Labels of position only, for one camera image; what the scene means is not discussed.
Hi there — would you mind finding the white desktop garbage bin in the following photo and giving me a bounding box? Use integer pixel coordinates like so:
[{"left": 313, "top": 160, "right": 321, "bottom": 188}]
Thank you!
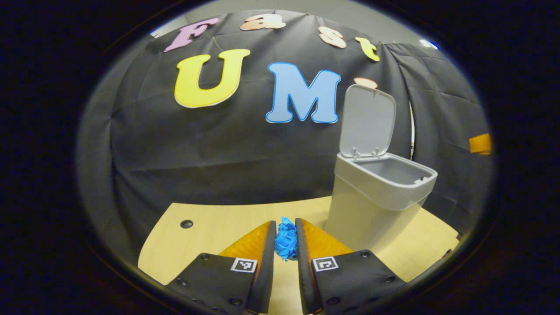
[{"left": 325, "top": 84, "right": 438, "bottom": 254}]

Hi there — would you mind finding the blue paper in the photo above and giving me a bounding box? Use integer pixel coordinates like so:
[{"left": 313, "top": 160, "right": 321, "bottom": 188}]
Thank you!
[{"left": 274, "top": 216, "right": 299, "bottom": 262}]

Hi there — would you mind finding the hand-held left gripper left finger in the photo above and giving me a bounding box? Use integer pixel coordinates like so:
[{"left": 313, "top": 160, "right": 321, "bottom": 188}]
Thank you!
[{"left": 165, "top": 220, "right": 277, "bottom": 315}]

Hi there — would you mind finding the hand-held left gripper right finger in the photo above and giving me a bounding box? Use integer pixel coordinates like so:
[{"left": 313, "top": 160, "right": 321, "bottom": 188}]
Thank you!
[{"left": 295, "top": 218, "right": 407, "bottom": 315}]

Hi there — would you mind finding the wooden desktop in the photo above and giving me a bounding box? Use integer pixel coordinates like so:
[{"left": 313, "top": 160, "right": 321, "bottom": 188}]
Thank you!
[{"left": 138, "top": 196, "right": 460, "bottom": 315}]

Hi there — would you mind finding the black backdrop cloth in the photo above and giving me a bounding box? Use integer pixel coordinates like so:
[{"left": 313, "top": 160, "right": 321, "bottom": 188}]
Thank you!
[{"left": 77, "top": 10, "right": 495, "bottom": 263}]

